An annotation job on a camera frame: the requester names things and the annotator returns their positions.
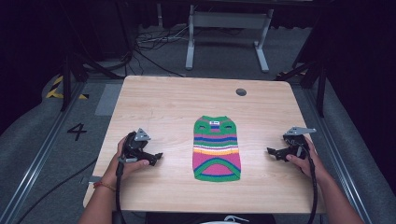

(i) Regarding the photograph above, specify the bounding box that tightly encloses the white metal desk frame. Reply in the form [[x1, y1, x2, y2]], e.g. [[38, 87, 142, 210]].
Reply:
[[184, 4, 275, 74]]

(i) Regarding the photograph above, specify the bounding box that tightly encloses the black metal stand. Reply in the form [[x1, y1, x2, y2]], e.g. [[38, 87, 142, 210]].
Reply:
[[59, 0, 138, 112], [274, 6, 331, 119]]

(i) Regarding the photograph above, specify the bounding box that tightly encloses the person's right hand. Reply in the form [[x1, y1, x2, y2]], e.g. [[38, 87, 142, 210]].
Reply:
[[285, 135, 329, 185]]

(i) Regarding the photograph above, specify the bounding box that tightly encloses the thin black floor cable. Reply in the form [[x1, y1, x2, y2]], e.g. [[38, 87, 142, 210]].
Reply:
[[15, 157, 99, 224]]

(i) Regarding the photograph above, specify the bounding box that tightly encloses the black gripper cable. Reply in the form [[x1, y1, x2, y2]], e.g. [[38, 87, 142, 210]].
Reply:
[[115, 157, 138, 224], [296, 141, 319, 224]]

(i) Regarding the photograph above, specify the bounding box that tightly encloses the striped knitted pet sweater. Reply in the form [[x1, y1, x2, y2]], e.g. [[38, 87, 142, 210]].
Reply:
[[191, 115, 243, 183]]

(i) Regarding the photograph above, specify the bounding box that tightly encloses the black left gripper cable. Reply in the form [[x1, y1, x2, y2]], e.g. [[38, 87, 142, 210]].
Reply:
[[115, 157, 138, 224]]

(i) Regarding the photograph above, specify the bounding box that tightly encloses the person's left hand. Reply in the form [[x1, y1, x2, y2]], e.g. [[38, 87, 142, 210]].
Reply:
[[100, 135, 150, 189]]

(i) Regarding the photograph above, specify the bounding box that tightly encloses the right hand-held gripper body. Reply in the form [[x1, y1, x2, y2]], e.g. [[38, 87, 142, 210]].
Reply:
[[282, 125, 318, 159]]

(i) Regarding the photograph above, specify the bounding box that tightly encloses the bundle of floor cables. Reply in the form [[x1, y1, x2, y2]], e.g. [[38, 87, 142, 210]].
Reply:
[[124, 24, 244, 78]]

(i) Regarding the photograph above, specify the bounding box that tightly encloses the red string bracelet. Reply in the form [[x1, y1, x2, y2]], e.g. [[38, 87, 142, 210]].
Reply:
[[92, 181, 118, 192]]

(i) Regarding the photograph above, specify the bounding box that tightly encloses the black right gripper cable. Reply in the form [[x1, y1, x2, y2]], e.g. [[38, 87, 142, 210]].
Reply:
[[296, 141, 319, 224]]

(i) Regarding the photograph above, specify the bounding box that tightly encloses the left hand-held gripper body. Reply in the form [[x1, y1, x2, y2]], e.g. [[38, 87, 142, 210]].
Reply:
[[122, 127, 152, 163]]

